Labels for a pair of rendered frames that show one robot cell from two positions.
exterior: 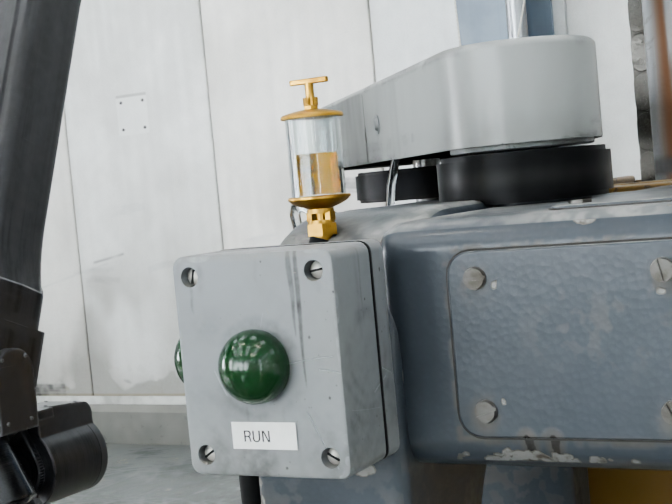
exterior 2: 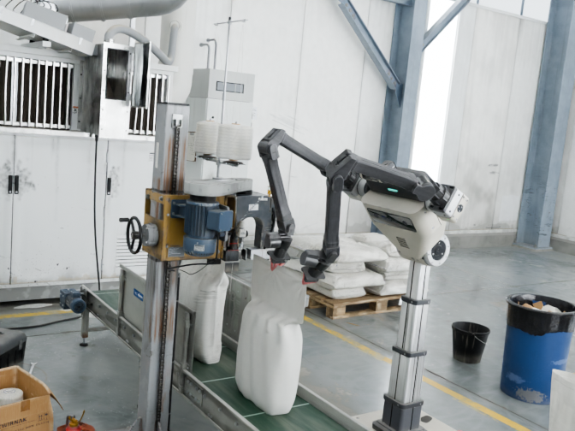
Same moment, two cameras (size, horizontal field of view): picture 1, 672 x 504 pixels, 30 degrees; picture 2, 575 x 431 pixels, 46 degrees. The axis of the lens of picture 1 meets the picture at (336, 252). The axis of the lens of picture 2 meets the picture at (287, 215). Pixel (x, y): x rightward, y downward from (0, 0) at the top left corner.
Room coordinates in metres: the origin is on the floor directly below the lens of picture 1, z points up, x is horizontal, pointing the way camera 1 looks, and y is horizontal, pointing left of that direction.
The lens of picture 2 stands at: (3.57, 1.62, 1.74)
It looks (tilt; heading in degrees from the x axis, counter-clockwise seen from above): 8 degrees down; 207
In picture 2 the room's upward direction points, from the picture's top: 5 degrees clockwise
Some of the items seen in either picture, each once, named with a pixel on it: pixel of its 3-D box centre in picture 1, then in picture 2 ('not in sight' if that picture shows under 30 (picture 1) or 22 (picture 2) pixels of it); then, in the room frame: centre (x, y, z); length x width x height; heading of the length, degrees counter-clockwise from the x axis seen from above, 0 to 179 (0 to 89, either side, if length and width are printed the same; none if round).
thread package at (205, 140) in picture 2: not in sight; (209, 137); (0.79, -0.25, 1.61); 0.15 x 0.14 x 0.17; 61
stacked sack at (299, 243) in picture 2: not in sight; (322, 243); (-2.35, -0.94, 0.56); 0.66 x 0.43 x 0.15; 149
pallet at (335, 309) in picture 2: not in sight; (352, 294); (-2.53, -0.63, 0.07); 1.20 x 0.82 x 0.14; 153
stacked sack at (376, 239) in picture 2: not in sight; (382, 244); (-2.83, -0.49, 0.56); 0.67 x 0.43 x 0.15; 61
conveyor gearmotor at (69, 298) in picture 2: not in sight; (75, 299); (0.16, -1.67, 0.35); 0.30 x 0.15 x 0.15; 61
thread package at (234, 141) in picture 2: not in sight; (234, 142); (0.91, -0.02, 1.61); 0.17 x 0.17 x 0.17
